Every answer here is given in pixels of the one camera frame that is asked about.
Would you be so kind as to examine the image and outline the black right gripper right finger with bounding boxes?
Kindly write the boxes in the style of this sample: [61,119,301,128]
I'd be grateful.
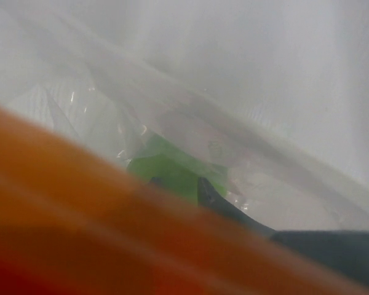
[197,177,369,287]

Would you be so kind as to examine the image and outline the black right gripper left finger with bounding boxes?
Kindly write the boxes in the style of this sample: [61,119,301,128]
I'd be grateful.
[148,176,165,188]

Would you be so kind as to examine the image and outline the green fake lime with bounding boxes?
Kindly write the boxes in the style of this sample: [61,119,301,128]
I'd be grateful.
[127,135,228,203]

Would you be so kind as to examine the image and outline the clear zip top bag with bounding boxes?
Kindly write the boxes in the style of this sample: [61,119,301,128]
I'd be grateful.
[0,1,369,231]

